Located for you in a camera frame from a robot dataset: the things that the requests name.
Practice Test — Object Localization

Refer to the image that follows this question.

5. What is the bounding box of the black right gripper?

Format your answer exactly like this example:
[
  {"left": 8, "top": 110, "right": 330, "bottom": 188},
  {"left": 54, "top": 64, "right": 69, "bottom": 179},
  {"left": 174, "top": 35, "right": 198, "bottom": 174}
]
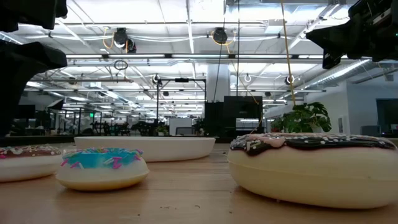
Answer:
[{"left": 306, "top": 0, "right": 398, "bottom": 70}]

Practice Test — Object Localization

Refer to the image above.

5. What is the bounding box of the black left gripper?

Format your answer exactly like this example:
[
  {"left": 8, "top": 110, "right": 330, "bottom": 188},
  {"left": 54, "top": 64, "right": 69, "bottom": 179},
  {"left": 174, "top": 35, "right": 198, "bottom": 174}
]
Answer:
[{"left": 0, "top": 0, "right": 68, "bottom": 85}]

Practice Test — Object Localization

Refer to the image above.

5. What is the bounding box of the small chocolate frosted donut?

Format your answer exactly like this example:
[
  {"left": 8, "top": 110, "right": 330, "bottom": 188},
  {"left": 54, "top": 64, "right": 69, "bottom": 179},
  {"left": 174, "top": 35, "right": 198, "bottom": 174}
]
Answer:
[{"left": 0, "top": 144, "right": 63, "bottom": 184}]

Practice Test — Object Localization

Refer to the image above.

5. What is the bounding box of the small blue frosted donut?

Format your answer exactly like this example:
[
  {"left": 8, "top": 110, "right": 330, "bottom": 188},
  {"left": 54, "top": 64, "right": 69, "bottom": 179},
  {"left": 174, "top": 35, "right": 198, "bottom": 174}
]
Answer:
[{"left": 55, "top": 147, "right": 150, "bottom": 192}]

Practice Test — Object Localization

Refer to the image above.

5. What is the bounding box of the green potted plant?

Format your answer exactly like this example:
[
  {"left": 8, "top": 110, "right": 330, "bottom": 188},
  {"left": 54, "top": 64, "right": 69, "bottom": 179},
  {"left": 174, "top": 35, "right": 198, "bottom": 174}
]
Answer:
[{"left": 269, "top": 101, "right": 333, "bottom": 134}]

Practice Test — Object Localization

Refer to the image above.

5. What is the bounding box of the large chocolate pink-drizzled donut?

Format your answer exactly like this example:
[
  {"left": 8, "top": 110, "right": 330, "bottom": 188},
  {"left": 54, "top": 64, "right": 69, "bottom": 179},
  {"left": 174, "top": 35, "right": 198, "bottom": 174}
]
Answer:
[{"left": 227, "top": 133, "right": 398, "bottom": 210}]

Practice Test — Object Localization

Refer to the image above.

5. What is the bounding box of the white round plate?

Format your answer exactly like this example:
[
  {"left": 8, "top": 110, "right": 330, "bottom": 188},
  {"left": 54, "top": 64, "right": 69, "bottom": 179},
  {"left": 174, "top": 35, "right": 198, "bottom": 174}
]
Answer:
[{"left": 73, "top": 136, "right": 216, "bottom": 163}]

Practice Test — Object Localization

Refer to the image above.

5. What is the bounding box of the yellow hanging cable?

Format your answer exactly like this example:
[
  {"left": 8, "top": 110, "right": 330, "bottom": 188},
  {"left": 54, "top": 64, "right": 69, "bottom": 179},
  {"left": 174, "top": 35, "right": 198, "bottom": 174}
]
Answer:
[{"left": 280, "top": 0, "right": 297, "bottom": 107}]

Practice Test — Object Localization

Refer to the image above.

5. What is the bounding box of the black metal table frame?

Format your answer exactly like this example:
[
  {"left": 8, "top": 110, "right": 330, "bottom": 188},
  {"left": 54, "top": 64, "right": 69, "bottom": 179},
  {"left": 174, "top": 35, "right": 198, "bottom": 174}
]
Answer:
[{"left": 0, "top": 135, "right": 231, "bottom": 147}]

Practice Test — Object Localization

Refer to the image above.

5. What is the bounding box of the dark wall monitor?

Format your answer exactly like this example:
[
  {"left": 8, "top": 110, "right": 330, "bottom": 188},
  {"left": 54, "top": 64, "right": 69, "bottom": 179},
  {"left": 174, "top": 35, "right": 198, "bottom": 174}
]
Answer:
[{"left": 376, "top": 98, "right": 398, "bottom": 135}]

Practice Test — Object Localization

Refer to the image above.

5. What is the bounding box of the thin black hanging cable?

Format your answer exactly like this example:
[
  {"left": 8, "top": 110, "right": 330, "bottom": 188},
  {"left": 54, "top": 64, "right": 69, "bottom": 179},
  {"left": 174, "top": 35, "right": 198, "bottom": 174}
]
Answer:
[{"left": 236, "top": 0, "right": 241, "bottom": 97}]

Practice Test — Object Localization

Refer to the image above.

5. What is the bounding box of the distant black frame station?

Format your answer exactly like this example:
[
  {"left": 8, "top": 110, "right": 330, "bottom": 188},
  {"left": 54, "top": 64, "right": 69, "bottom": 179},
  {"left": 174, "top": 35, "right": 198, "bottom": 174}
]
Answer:
[{"left": 156, "top": 77, "right": 207, "bottom": 135}]

